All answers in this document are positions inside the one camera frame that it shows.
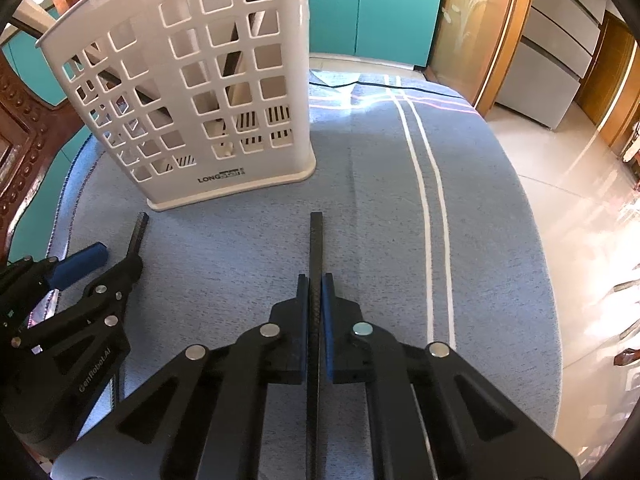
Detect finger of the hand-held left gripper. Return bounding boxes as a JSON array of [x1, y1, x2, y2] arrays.
[[82, 255, 145, 313], [30, 241, 110, 293]]

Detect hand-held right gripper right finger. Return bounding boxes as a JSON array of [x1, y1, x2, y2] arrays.
[[321, 273, 582, 480]]

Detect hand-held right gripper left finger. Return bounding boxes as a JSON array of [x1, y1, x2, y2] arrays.
[[52, 273, 308, 480]]

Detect black chopstick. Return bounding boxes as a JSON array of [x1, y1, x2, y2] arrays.
[[126, 212, 150, 262], [305, 211, 325, 480]]

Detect white plastic utensil holder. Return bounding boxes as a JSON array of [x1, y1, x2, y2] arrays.
[[35, 0, 318, 211]]

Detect beige wooden chopstick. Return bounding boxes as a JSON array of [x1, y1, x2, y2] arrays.
[[227, 7, 281, 111]]

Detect blue striped tablecloth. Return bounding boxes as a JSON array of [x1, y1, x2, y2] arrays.
[[46, 71, 563, 480]]

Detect carved wooden chair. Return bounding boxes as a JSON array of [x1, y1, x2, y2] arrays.
[[0, 0, 97, 267]]

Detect dark brown chopstick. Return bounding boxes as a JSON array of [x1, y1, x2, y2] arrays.
[[221, 0, 277, 106]]

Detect teal lower kitchen cabinets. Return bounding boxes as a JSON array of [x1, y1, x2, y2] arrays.
[[307, 0, 447, 69]]

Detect wood framed glass door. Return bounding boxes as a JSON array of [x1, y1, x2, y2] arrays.
[[429, 0, 540, 117]]

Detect silver refrigerator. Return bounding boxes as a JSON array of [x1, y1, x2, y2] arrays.
[[494, 0, 610, 132]]

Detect brown wooden door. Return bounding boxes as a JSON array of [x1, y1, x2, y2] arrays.
[[575, 10, 640, 147]]

